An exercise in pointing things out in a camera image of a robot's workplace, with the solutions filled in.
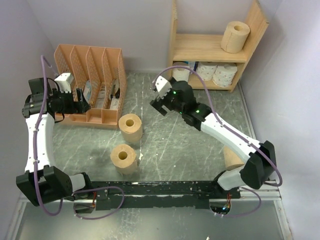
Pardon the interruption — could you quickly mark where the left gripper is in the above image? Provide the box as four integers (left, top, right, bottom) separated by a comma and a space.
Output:
49, 88, 91, 115

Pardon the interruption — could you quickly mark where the plain white roll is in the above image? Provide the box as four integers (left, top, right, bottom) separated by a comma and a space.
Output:
172, 61, 190, 82

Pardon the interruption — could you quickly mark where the blue white roll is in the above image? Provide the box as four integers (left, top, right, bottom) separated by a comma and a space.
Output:
185, 61, 199, 71

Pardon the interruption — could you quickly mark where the white patterned roll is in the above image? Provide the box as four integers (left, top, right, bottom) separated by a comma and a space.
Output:
196, 61, 218, 81
212, 62, 238, 88

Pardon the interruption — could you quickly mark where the white patterned roll front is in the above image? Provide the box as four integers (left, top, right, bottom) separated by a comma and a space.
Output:
212, 62, 238, 88

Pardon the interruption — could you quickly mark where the brown roll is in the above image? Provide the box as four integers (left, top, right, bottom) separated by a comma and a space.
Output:
118, 113, 143, 143
110, 144, 138, 175
220, 21, 251, 54
223, 146, 245, 171

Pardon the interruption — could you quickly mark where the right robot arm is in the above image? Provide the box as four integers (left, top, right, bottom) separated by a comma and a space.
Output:
150, 76, 276, 199

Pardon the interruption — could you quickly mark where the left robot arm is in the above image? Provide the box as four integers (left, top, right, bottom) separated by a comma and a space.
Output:
16, 73, 94, 207

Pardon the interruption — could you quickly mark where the wooden two-tier shelf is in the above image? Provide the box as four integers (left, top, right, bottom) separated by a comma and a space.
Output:
167, 0, 269, 92

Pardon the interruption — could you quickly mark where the peach plastic file organizer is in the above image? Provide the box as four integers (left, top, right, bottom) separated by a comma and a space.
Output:
54, 44, 127, 129

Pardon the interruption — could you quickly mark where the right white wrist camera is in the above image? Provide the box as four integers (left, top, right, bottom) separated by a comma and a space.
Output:
154, 76, 172, 99

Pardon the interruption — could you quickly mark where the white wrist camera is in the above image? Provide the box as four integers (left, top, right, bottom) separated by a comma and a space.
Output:
54, 72, 74, 93
154, 76, 172, 99

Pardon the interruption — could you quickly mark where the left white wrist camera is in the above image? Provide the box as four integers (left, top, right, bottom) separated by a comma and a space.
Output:
54, 72, 74, 93

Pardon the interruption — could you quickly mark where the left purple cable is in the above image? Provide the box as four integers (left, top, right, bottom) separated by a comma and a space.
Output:
32, 55, 65, 216

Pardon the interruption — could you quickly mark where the purple cable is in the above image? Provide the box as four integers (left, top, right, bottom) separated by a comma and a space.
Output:
151, 66, 283, 218
32, 55, 65, 216

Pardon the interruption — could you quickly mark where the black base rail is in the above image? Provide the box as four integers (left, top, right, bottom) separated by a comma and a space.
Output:
91, 180, 241, 211

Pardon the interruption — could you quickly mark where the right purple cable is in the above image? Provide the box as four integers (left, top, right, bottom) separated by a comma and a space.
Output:
151, 66, 283, 218

